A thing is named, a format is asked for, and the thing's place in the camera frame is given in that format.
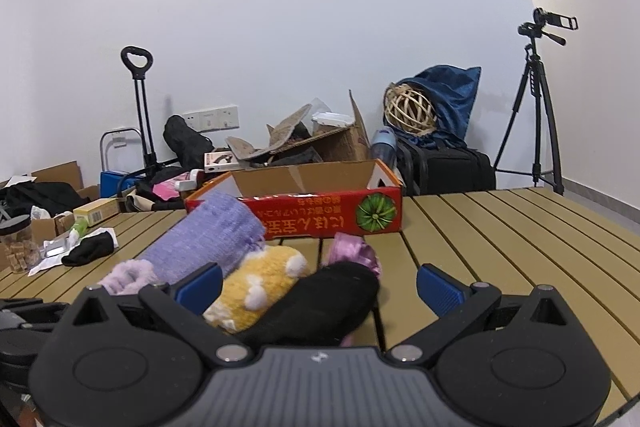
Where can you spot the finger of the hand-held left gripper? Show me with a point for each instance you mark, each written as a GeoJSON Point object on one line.
{"type": "Point", "coordinates": [40, 314]}

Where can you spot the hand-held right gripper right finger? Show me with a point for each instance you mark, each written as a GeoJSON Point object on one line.
{"type": "Point", "coordinates": [440, 292]}

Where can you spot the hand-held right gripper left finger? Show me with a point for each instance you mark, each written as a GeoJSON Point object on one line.
{"type": "Point", "coordinates": [200, 287]}

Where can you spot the yellow plush toy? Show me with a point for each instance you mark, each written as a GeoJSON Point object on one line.
{"type": "Point", "coordinates": [260, 277]}

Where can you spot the white paper sheet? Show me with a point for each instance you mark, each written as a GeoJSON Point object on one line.
{"type": "Point", "coordinates": [45, 263]}

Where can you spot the purple knit sock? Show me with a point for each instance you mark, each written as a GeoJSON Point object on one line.
{"type": "Point", "coordinates": [210, 232]}

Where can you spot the clear snack jar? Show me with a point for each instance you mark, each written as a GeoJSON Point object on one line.
{"type": "Point", "coordinates": [20, 252]}

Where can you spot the silver blister pack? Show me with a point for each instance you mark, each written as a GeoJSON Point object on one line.
{"type": "Point", "coordinates": [56, 248]}

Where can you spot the pale pink fluffy sock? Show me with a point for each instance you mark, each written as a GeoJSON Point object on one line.
{"type": "Point", "coordinates": [130, 274]}

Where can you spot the small black sock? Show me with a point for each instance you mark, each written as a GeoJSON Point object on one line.
{"type": "Point", "coordinates": [87, 252]}

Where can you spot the tan folding table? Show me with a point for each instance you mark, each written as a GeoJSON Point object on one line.
{"type": "Point", "coordinates": [500, 232]}

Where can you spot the green white tube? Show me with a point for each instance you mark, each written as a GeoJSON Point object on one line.
{"type": "Point", "coordinates": [79, 232]}

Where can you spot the pink shiny cloth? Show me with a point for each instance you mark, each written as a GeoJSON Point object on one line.
{"type": "Point", "coordinates": [350, 249]}

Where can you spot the pink packet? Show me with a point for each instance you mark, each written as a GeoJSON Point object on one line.
{"type": "Point", "coordinates": [167, 191]}

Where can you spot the black cloth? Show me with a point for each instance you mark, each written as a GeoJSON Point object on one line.
{"type": "Point", "coordinates": [45, 199]}

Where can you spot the yellow long box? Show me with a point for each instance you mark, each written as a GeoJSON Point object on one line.
{"type": "Point", "coordinates": [97, 209]}

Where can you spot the black suitcase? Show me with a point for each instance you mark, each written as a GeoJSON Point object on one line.
{"type": "Point", "coordinates": [450, 169]}

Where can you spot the small white printed box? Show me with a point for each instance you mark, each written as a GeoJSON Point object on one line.
{"type": "Point", "coordinates": [222, 161]}

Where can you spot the red cardboard box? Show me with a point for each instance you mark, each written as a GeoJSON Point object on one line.
{"type": "Point", "coordinates": [310, 217]}

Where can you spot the blue plastic box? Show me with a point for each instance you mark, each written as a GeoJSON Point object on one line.
{"type": "Point", "coordinates": [112, 184]}

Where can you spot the flat brown cardboard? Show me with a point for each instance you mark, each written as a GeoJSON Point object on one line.
{"type": "Point", "coordinates": [60, 172]}

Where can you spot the black bag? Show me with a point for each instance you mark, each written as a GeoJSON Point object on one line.
{"type": "Point", "coordinates": [185, 139]}

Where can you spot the blue water bottle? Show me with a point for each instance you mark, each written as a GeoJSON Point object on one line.
{"type": "Point", "coordinates": [382, 147]}

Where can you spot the silver folding stool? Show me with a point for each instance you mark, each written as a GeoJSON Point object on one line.
{"type": "Point", "coordinates": [102, 152]}

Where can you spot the open brown cardboard box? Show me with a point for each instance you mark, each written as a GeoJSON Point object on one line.
{"type": "Point", "coordinates": [340, 144]}

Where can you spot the woven wicker ball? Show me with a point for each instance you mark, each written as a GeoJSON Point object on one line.
{"type": "Point", "coordinates": [410, 109]}

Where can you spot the blue fabric bag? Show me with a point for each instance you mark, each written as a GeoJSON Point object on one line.
{"type": "Point", "coordinates": [450, 102]}

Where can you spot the white foam container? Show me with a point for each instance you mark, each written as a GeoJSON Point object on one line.
{"type": "Point", "coordinates": [332, 120]}

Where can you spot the black hand cart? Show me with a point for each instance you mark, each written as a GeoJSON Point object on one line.
{"type": "Point", "coordinates": [140, 77]}

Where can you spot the black tripod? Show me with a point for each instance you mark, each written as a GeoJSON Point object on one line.
{"type": "Point", "coordinates": [535, 72]}

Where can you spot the white wall socket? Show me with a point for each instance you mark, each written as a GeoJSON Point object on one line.
{"type": "Point", "coordinates": [192, 121]}
{"type": "Point", "coordinates": [210, 118]}
{"type": "Point", "coordinates": [229, 116]}

